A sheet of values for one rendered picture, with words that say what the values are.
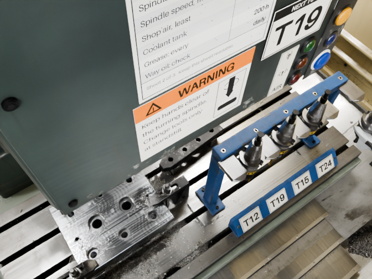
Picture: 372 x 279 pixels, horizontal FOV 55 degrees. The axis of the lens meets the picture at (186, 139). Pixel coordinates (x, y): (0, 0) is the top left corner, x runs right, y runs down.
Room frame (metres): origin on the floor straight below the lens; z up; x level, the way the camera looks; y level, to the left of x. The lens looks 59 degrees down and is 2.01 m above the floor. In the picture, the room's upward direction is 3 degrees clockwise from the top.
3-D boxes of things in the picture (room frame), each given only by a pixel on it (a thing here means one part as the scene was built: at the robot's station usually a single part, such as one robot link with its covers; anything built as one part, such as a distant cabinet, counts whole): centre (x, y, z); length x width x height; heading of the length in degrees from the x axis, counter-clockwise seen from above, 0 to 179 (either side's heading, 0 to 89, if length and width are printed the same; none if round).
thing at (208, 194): (0.45, -0.09, 1.05); 0.10 x 0.05 x 0.30; 38
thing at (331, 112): (0.61, -0.38, 1.21); 0.07 x 0.05 x 0.01; 38
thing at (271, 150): (0.48, -0.21, 1.21); 0.07 x 0.05 x 0.01; 38
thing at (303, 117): (0.58, -0.34, 1.21); 0.06 x 0.06 x 0.03
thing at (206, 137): (0.62, -0.02, 0.93); 0.26 x 0.05 x 0.06; 133
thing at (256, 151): (0.44, -0.17, 1.26); 0.04 x 0.04 x 0.07
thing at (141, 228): (0.36, 0.21, 0.97); 0.29 x 0.23 x 0.05; 128
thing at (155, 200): (0.43, 0.04, 0.97); 0.13 x 0.03 x 0.15; 128
